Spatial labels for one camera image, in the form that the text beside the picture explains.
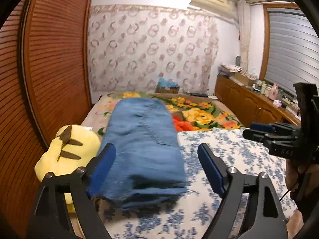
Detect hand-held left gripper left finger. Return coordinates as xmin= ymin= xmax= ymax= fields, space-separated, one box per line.
xmin=26 ymin=143 xmax=117 ymax=239

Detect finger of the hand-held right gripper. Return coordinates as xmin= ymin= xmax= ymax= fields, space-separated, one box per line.
xmin=242 ymin=129 xmax=269 ymax=142
xmin=250 ymin=122 xmax=276 ymax=133

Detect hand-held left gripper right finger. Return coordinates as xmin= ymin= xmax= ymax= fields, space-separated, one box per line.
xmin=198 ymin=143 xmax=291 ymax=239

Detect blue denim pants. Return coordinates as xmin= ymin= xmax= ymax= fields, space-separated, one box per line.
xmin=96 ymin=98 xmax=188 ymax=211

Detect person's right hand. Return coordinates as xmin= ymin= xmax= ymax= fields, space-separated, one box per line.
xmin=285 ymin=158 xmax=300 ymax=195

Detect blue floral bedsheet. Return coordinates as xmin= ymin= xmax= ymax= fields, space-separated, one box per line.
xmin=72 ymin=128 xmax=303 ymax=239

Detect yellow plush toy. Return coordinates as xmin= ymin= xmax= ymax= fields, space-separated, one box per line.
xmin=34 ymin=124 xmax=101 ymax=213

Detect row of toiletry bottles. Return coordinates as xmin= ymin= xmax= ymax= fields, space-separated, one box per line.
xmin=252 ymin=78 xmax=280 ymax=97

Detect wooden cabinet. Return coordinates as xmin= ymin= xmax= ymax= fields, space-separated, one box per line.
xmin=215 ymin=76 xmax=302 ymax=130

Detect open cardboard box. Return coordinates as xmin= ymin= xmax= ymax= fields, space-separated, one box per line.
xmin=234 ymin=72 xmax=256 ymax=86

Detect floral blanket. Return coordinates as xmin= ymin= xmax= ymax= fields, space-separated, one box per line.
xmin=81 ymin=92 xmax=246 ymax=136

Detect pile of printed cloths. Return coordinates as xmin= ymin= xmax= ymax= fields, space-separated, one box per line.
xmin=219 ymin=63 xmax=243 ymax=76

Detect pink blanket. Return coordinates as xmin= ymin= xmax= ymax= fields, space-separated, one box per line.
xmin=287 ymin=210 xmax=303 ymax=233

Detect grey window blind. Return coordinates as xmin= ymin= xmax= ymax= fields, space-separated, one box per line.
xmin=264 ymin=9 xmax=319 ymax=97

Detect cream side curtain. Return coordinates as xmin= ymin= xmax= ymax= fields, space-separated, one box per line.
xmin=237 ymin=0 xmax=251 ymax=72

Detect small cardboard box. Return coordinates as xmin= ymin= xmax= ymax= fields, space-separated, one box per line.
xmin=156 ymin=85 xmax=180 ymax=94

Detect wooden louvered wardrobe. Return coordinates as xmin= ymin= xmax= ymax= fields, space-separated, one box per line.
xmin=0 ymin=0 xmax=97 ymax=238

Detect circle patterned curtain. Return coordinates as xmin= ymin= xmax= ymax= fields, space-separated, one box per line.
xmin=88 ymin=4 xmax=220 ymax=97

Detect white air conditioner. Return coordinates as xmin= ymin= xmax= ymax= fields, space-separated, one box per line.
xmin=188 ymin=0 xmax=236 ymax=22

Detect wooden window frame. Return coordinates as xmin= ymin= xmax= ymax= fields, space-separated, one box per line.
xmin=259 ymin=5 xmax=319 ymax=82

